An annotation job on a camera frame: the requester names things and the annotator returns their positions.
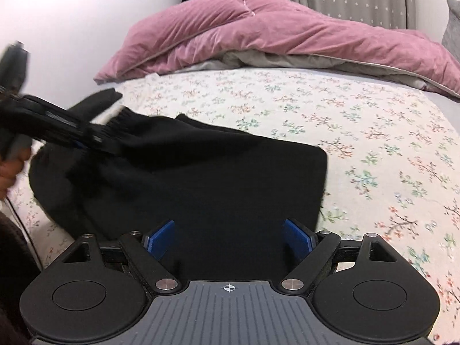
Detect floral bedsheet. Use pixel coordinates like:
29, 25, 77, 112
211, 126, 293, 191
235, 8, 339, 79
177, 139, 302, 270
7, 68, 460, 331

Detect person's left hand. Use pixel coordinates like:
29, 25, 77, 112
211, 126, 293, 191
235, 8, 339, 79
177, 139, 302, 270
0, 149, 31, 200

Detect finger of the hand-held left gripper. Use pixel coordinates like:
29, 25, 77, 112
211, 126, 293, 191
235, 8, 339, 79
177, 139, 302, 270
22, 95, 121, 155

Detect pink duvet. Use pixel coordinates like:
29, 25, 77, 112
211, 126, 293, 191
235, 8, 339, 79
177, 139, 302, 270
94, 0, 460, 98

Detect grey quilted pillow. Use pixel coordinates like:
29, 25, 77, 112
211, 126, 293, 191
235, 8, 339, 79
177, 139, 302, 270
441, 0, 460, 57

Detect black pants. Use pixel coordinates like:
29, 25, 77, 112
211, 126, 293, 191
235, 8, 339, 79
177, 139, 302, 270
29, 106, 329, 290

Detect folded black cloth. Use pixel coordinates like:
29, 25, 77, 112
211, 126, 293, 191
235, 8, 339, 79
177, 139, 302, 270
68, 88, 123, 124

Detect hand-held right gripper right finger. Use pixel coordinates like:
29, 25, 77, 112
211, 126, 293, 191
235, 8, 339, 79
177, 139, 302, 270
280, 219, 399, 292

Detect black cable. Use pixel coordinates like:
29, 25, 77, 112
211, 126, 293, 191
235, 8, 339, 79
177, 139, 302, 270
4, 196, 41, 271

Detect person's dark clothing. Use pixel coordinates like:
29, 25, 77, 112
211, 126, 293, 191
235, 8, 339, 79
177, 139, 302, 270
0, 211, 44, 345

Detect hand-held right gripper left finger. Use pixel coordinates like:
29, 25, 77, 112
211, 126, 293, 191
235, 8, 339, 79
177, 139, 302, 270
61, 220, 180, 292

